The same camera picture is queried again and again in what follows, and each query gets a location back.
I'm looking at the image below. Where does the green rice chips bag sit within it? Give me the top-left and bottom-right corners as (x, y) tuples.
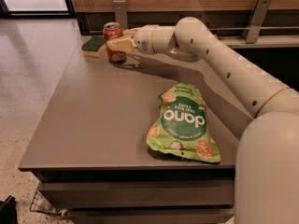
(147, 83), (221, 163)

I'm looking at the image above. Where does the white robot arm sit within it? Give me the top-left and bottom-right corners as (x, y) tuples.
(107, 17), (299, 224)

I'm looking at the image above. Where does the horizontal metal rail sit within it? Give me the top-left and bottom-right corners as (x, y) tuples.
(88, 25), (299, 35)

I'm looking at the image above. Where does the wire basket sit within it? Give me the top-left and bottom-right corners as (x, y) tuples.
(30, 188), (68, 217)

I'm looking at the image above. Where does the grey drawer cabinet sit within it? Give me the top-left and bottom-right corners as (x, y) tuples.
(20, 50), (250, 224)

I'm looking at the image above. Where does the metal bracket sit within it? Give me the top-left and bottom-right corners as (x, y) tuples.
(112, 0), (128, 30)
(241, 0), (272, 44)

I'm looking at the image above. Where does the right metal bracket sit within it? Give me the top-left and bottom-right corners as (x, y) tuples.
(241, 0), (272, 44)

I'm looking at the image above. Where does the left metal bracket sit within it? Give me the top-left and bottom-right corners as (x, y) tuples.
(112, 0), (128, 30)

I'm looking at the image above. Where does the black bag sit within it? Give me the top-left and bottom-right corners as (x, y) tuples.
(0, 195), (18, 224)

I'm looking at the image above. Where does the green yellow sponge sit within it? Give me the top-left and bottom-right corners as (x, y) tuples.
(81, 35), (107, 58)

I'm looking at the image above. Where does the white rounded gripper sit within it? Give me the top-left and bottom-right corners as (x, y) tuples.
(107, 25), (158, 54)

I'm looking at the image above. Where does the red coke can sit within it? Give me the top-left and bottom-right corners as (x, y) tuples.
(103, 21), (126, 64)

